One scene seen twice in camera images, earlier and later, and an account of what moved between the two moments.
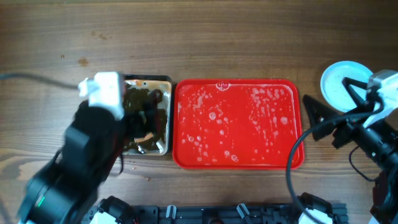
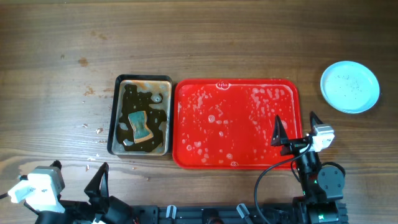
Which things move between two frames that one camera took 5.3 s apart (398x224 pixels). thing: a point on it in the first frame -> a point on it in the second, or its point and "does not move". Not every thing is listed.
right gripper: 324,111 -> 280,137
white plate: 333,89 does not move
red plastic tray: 241,124 does not move
